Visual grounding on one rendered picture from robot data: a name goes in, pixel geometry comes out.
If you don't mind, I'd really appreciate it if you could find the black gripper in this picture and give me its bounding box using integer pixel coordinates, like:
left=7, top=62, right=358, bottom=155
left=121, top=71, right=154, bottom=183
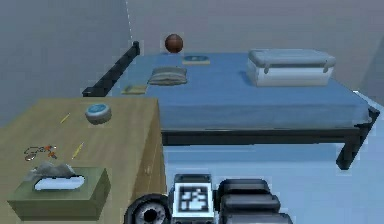
left=123, top=193, right=173, bottom=224

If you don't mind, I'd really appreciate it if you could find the light wood chest of drawers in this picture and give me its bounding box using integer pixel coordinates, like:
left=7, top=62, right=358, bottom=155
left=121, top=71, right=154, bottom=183
left=0, top=97, right=168, bottom=224

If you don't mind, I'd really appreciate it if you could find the green tissue box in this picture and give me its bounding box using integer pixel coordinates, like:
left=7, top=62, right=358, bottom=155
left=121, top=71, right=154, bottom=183
left=6, top=161, right=112, bottom=222

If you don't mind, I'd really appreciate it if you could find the tan flat book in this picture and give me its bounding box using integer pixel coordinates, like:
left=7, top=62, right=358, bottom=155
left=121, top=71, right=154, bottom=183
left=121, top=84, right=148, bottom=96

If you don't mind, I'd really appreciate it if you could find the grey folded pillow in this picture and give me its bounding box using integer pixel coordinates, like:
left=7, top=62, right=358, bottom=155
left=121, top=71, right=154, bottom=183
left=147, top=66, right=189, bottom=87

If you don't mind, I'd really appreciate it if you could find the brown basketball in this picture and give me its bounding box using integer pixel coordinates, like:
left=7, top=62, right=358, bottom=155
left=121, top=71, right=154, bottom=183
left=164, top=33, right=185, bottom=54

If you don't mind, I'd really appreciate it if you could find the pale grey storage box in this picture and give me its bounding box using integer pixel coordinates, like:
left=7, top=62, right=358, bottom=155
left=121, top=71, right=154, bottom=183
left=246, top=48, right=337, bottom=88

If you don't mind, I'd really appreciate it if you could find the blue bed with black frame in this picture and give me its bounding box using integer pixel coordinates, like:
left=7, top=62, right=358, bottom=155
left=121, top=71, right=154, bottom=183
left=81, top=40, right=381, bottom=171

